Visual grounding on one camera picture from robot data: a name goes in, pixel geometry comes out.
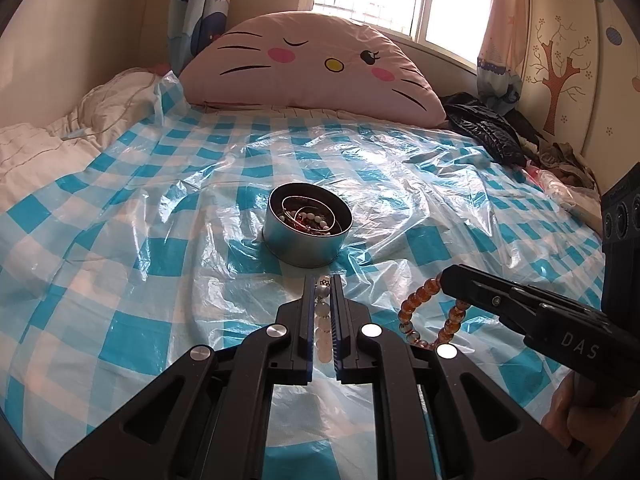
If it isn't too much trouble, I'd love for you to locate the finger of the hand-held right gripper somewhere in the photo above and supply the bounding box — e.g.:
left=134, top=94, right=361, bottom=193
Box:
left=439, top=265, right=533, bottom=333

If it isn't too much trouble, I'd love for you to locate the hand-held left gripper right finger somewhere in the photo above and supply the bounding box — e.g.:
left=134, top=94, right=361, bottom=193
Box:
left=330, top=275, right=591, bottom=480

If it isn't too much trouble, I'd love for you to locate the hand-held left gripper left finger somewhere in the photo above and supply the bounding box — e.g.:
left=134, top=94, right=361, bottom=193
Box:
left=54, top=275, right=326, bottom=480

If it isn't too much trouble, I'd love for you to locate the pale translucent bead bracelet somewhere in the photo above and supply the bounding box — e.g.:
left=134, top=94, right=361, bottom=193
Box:
left=314, top=276, right=335, bottom=366

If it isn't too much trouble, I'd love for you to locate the round metal tin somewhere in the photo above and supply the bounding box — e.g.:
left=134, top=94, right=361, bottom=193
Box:
left=262, top=183, right=353, bottom=267

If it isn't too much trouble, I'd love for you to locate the amber bead bracelet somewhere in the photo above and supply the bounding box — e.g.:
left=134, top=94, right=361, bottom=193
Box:
left=398, top=275, right=472, bottom=352

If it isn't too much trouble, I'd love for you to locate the tangle of colourful bracelets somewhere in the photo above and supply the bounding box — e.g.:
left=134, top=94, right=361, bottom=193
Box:
left=272, top=195, right=346, bottom=235

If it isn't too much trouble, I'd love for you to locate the person's right hand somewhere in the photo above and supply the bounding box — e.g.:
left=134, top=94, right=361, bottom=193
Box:
left=542, top=372, right=618, bottom=456

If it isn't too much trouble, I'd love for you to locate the clear plastic bag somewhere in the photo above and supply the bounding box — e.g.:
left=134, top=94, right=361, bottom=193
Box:
left=525, top=167, right=603, bottom=226

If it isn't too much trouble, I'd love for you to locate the pile of clothes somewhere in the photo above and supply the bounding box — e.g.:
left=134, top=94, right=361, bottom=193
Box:
left=522, top=137, right=601, bottom=191

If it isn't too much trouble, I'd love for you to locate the black jacket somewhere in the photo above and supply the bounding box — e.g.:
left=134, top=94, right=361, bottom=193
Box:
left=442, top=92, right=546, bottom=168

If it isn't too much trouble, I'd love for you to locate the blue checkered plastic sheet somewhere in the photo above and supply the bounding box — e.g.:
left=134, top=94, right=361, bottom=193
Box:
left=0, top=72, right=606, bottom=480

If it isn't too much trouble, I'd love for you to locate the pink cat face pillow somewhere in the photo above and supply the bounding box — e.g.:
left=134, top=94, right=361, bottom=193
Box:
left=177, top=10, right=448, bottom=128

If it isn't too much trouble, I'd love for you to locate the pink print curtain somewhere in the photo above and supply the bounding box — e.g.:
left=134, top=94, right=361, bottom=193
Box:
left=475, top=0, right=531, bottom=106

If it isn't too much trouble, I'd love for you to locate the white quilt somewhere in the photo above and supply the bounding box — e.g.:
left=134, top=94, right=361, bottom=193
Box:
left=0, top=67, right=168, bottom=201

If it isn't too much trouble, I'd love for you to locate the whale print curtain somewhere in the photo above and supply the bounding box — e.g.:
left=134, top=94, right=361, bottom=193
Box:
left=167, top=0, right=233, bottom=76

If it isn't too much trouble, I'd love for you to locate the tree wall sticker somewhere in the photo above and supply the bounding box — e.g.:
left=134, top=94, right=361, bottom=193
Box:
left=530, top=15, right=593, bottom=136

